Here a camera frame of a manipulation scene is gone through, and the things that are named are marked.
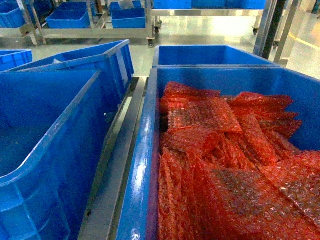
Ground red bubble wrap bags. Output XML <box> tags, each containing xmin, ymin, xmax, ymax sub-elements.
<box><xmin>157</xmin><ymin>82</ymin><xmax>320</xmax><ymax>240</ymax></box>

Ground empty blue bin left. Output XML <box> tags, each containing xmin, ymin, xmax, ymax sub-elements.
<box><xmin>0</xmin><ymin>70</ymin><xmax>118</xmax><ymax>240</ymax></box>

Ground stainless steel shelf rack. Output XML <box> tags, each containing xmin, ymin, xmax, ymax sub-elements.
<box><xmin>78</xmin><ymin>76</ymin><xmax>149</xmax><ymax>240</ymax></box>

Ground blue bin behind left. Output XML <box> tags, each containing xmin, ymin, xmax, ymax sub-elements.
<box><xmin>8</xmin><ymin>39</ymin><xmax>135</xmax><ymax>103</ymax></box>

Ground blue bin with red bags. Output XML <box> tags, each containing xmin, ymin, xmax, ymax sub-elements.
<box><xmin>116</xmin><ymin>67</ymin><xmax>320</xmax><ymax>240</ymax></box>

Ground blue bin behind right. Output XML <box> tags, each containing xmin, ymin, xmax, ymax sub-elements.
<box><xmin>152</xmin><ymin>45</ymin><xmax>279</xmax><ymax>68</ymax></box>

